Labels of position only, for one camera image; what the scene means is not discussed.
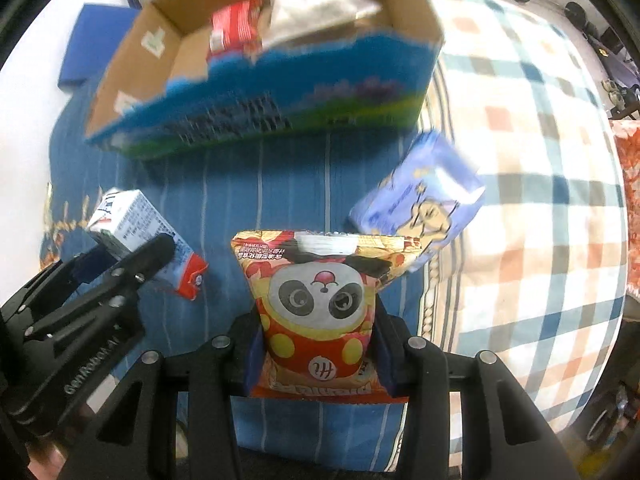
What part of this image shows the blue-purple snack packet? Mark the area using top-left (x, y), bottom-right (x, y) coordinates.
top-left (348, 130), bottom-right (487, 273)

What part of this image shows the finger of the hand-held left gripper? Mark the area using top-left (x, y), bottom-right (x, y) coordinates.
top-left (0, 247), bottom-right (118, 326)
top-left (30, 232), bottom-right (177, 333)

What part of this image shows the silver white packet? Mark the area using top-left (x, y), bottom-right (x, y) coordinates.
top-left (260, 0), bottom-right (384, 52)

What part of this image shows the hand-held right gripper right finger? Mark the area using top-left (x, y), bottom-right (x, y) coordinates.
top-left (369, 300), bottom-right (581, 480)

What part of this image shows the white and red milk carton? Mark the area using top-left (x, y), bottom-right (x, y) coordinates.
top-left (87, 187), bottom-right (208, 302)

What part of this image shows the red snack packet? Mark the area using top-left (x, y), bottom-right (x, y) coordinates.
top-left (207, 0), bottom-right (266, 62)

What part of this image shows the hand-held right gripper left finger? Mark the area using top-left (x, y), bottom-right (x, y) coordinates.
top-left (60, 310), bottom-right (267, 480)

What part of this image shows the red patterned cloth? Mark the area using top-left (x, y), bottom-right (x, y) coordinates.
top-left (610, 120), bottom-right (640, 302)

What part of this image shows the blue printed cardboard box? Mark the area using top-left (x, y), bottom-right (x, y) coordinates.
top-left (84, 0), bottom-right (446, 162)

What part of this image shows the blue striped blanket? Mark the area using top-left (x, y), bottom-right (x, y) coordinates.
top-left (40, 74), bottom-right (453, 476)

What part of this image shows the panda print snack bag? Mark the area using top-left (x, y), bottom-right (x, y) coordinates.
top-left (231, 229), bottom-right (423, 406)

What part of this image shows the plaid blanket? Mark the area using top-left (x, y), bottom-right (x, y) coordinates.
top-left (415, 0), bottom-right (632, 471)

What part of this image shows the blue folder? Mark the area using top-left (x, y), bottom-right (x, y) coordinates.
top-left (57, 4), bottom-right (147, 91)

